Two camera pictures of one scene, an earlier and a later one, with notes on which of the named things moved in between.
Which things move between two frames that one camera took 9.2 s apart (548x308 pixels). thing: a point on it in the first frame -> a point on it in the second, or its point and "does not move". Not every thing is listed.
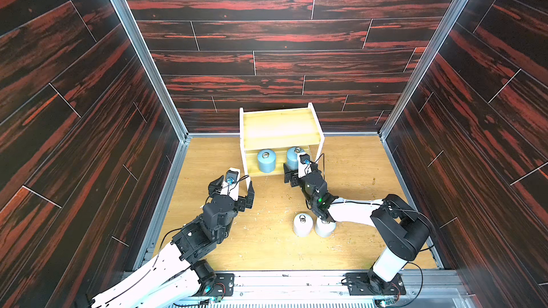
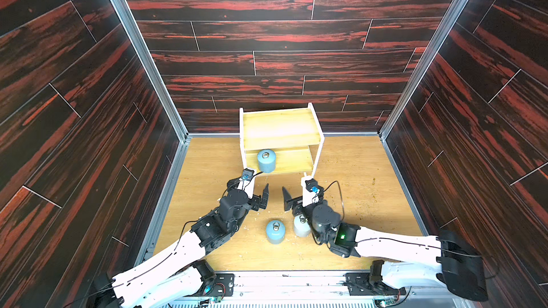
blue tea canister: [292, 158] -> [275, 232]
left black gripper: [240, 204] -> [255, 204]
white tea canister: [302, 224] does not move
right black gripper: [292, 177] -> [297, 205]
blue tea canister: [267, 160] does not move
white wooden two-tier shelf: [277, 128] does not move
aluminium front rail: [313, 289] does not move
